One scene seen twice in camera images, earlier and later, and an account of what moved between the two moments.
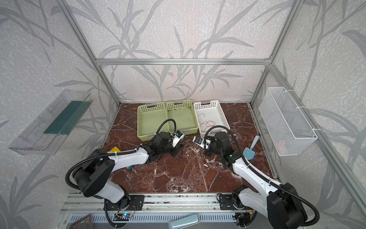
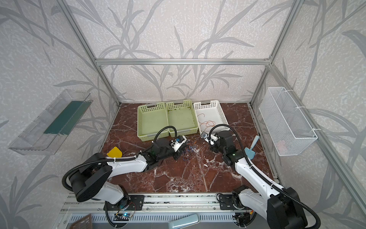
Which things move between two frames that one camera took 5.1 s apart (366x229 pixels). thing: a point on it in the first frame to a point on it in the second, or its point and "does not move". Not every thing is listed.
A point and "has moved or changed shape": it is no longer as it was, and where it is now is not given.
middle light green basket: (184, 115) does not move
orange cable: (208, 124) does not move
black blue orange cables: (182, 146) has moved or changed shape
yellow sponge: (115, 149) does not move
